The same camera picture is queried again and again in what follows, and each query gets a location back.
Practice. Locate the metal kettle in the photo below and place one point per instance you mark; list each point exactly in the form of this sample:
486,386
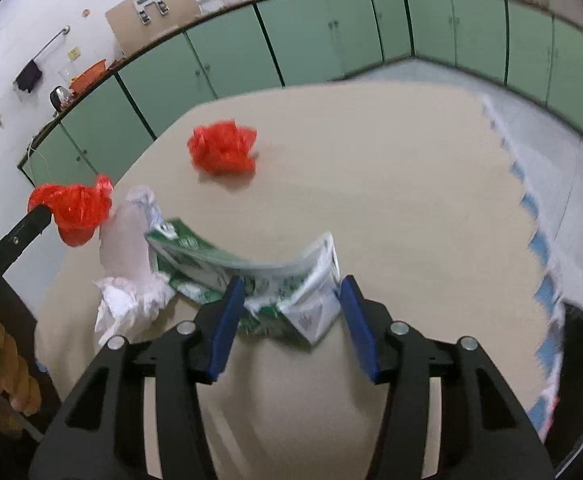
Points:
61,98

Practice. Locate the green white milk carton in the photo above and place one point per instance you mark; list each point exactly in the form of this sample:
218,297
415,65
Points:
284,300

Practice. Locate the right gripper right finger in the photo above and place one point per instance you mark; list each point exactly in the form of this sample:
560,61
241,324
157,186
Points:
485,432

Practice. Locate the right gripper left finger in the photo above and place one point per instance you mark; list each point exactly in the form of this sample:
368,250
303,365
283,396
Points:
98,432

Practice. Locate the small red plastic bag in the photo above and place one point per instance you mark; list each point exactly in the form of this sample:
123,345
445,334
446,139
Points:
223,148

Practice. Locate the black cloth on rail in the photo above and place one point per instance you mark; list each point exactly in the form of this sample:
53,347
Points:
29,77

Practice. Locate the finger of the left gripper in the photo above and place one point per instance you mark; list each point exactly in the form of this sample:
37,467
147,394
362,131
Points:
24,233

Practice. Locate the person's left hand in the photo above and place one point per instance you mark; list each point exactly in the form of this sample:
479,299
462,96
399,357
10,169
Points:
19,390

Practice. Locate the orange plastic basin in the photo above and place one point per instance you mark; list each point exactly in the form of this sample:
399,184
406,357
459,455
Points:
83,82

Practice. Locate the crumpled white tissue paper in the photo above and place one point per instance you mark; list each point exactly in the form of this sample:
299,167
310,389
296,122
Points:
133,292

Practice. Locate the green lower kitchen cabinets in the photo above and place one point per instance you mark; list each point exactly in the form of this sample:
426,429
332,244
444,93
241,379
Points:
265,44

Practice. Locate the wall towel rail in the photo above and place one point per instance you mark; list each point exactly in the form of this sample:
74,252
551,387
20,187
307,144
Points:
63,32

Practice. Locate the brown cardboard box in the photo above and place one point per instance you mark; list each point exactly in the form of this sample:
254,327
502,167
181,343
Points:
138,23

